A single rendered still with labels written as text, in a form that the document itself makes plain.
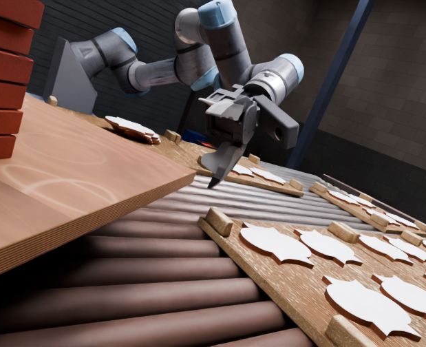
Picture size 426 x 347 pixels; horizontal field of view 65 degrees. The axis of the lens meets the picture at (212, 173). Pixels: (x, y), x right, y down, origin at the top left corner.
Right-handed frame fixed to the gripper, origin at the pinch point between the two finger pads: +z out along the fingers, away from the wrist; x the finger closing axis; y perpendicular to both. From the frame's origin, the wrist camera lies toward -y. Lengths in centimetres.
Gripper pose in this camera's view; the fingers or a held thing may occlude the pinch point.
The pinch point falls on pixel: (210, 157)
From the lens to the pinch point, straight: 52.2
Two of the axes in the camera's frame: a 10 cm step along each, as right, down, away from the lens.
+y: -8.4, -3.6, 4.1
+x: -0.1, -7.4, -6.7
